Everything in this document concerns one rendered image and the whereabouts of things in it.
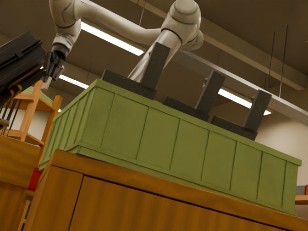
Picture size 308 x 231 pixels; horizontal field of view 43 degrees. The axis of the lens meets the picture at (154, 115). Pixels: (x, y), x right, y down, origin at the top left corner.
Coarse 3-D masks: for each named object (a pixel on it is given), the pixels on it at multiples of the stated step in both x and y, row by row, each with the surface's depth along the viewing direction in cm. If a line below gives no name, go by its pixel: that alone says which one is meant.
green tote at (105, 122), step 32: (96, 96) 84; (128, 96) 88; (64, 128) 100; (96, 128) 83; (128, 128) 86; (160, 128) 90; (192, 128) 94; (128, 160) 84; (160, 160) 88; (192, 160) 92; (224, 160) 96; (256, 160) 101; (288, 160) 106; (224, 192) 94; (256, 192) 99; (288, 192) 104
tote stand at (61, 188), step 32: (64, 160) 80; (96, 160) 82; (64, 192) 78; (96, 192) 80; (128, 192) 82; (160, 192) 85; (192, 192) 87; (32, 224) 75; (64, 224) 76; (96, 224) 78; (128, 224) 81; (160, 224) 83; (192, 224) 85; (224, 224) 88; (256, 224) 90; (288, 224) 93
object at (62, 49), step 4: (52, 48) 181; (56, 48) 180; (60, 48) 180; (64, 48) 181; (52, 52) 178; (56, 52) 180; (60, 52) 180; (64, 52) 181; (52, 56) 178; (60, 56) 182; (64, 56) 182; (52, 60) 178; (56, 64) 179; (60, 64) 181
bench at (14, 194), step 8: (0, 184) 128; (8, 184) 129; (0, 192) 128; (8, 192) 129; (16, 192) 130; (0, 200) 127; (8, 200) 128; (16, 200) 130; (0, 208) 127; (8, 208) 128; (16, 208) 129; (0, 216) 126; (8, 216) 127; (16, 216) 129; (0, 224) 126; (8, 224) 127
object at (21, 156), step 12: (0, 144) 130; (12, 144) 132; (24, 144) 134; (0, 156) 129; (12, 156) 131; (24, 156) 133; (36, 156) 135; (0, 168) 129; (12, 168) 130; (24, 168) 132; (0, 180) 128; (12, 180) 130; (24, 180) 132
